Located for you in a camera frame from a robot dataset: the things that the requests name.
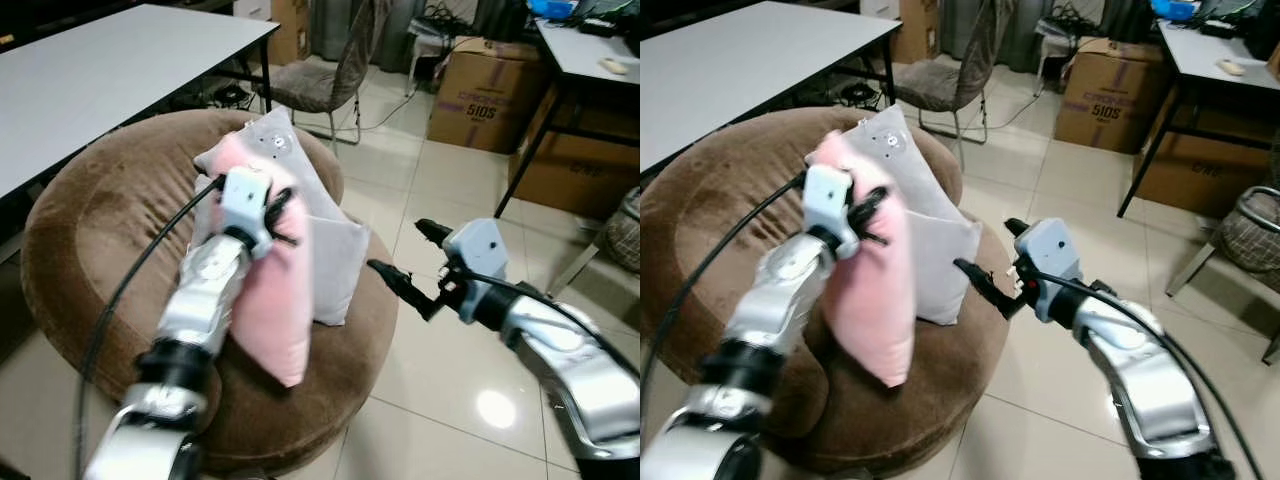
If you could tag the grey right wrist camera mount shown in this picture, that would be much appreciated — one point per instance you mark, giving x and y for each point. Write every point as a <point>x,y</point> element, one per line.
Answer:
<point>1050,250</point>
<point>478,248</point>

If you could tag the printed cardboard box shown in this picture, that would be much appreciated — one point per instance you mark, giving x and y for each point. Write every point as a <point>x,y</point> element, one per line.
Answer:
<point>1105,100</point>
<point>480,100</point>

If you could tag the large plain cardboard box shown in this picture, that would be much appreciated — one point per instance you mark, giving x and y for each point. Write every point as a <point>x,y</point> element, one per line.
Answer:
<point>1210,170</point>
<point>580,170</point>

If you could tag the brown round velvet sofa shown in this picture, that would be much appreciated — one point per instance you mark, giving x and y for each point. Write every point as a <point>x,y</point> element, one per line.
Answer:
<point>110,230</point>
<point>730,230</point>

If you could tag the white table with black legs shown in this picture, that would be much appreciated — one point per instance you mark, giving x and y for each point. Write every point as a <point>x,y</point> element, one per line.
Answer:
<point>740,70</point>
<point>100,80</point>

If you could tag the white desk with black legs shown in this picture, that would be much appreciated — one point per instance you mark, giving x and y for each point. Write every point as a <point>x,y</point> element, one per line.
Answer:
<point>590,50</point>
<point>1210,50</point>

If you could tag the pale plain pillow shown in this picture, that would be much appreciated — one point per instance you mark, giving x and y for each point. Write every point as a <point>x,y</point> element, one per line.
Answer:
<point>340,270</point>
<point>945,270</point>

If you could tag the tall cardboard box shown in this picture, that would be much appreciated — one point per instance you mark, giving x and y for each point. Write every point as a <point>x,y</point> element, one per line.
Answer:
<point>290,30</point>
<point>915,30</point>

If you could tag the blue item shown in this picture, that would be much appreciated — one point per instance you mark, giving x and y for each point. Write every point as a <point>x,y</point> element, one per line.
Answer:
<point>1175,8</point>
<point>552,8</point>

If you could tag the grey fabric chair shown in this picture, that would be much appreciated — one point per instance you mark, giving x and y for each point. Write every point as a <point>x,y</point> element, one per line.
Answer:
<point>310,85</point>
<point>940,85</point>

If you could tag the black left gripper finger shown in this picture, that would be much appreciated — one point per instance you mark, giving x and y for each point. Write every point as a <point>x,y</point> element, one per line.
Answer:
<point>873,200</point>
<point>872,238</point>
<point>285,200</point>
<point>284,238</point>

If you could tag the small white stool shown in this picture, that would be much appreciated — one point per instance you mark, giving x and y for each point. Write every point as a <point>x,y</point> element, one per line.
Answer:
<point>1060,45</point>
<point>432,45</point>

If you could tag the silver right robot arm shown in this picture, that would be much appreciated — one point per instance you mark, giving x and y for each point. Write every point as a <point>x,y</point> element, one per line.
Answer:
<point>560,360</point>
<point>1140,390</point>

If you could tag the pink pillow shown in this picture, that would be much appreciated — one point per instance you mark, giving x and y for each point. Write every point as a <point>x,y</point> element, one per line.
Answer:
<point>280,310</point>
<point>880,310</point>

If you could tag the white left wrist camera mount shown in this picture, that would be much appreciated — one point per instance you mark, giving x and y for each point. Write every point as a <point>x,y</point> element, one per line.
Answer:
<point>825,195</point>
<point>245,195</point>

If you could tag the pale pillow with dots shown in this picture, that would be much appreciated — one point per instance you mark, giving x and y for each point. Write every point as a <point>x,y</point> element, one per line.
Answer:
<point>915,165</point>
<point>303,178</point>

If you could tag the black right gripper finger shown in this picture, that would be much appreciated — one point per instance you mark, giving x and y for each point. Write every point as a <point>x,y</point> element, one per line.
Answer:
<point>398,280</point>
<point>1016,228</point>
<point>985,283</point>
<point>433,232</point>

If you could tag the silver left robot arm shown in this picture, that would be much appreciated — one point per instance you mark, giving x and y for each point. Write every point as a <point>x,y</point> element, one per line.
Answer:
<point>780,300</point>
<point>205,290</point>

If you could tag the beige computer mouse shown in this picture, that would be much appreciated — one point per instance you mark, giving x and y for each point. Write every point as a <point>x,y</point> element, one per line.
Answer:
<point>615,67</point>
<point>1232,67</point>

